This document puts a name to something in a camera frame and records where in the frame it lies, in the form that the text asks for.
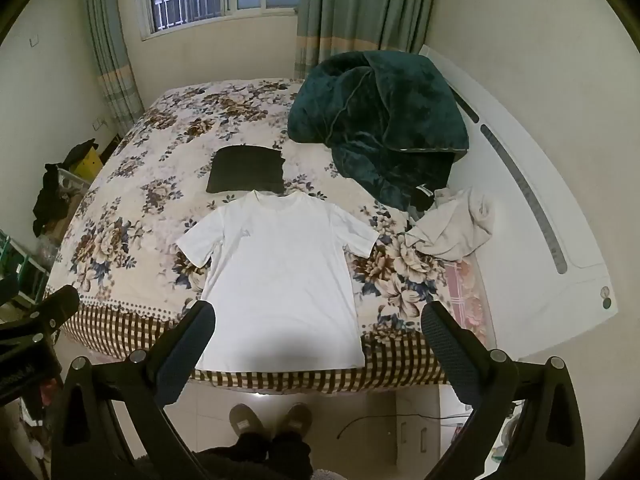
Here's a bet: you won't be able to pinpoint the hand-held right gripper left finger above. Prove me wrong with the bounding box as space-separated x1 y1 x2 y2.
50 300 217 480

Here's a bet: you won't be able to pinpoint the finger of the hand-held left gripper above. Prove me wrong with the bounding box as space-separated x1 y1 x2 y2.
42 285 81 334

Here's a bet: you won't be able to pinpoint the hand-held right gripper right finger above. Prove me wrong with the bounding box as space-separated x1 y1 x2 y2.
420 301 586 480

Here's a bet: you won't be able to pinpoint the white t-shirt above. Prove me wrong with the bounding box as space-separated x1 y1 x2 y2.
176 190 379 372

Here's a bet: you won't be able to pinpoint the green metal rack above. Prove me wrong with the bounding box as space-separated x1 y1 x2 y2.
0 230 52 308

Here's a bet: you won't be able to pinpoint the pink floral mattress pad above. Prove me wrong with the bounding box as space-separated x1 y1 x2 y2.
442 259 490 347

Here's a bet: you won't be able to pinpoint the grey slipper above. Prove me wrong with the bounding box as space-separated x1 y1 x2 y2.
272 402 314 442
229 403 269 442

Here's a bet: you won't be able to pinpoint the beige crumpled garment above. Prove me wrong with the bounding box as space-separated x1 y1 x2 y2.
404 187 496 262

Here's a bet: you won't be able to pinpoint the person's dark trouser legs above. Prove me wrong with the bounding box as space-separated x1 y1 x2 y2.
187 430 323 480

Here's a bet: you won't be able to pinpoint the floral bedspread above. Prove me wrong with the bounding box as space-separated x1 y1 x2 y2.
45 77 496 393

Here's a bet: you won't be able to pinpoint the yellow box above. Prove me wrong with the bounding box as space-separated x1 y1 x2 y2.
74 147 104 179

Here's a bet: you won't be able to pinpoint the black cloth on box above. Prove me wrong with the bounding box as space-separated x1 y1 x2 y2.
62 140 103 172

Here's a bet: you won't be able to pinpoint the white headboard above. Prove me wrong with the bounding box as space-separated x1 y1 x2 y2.
417 45 618 361

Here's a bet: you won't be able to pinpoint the dark folded cloth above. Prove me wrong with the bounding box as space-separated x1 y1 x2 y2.
206 145 287 196

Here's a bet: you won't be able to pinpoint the dark green plush blanket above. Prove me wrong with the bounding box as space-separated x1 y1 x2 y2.
287 50 471 213

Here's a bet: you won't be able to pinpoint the green striped curtain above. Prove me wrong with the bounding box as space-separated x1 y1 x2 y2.
82 0 146 133
295 0 441 81

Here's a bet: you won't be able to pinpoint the black floor cable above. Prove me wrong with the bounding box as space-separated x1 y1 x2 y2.
336 412 453 441

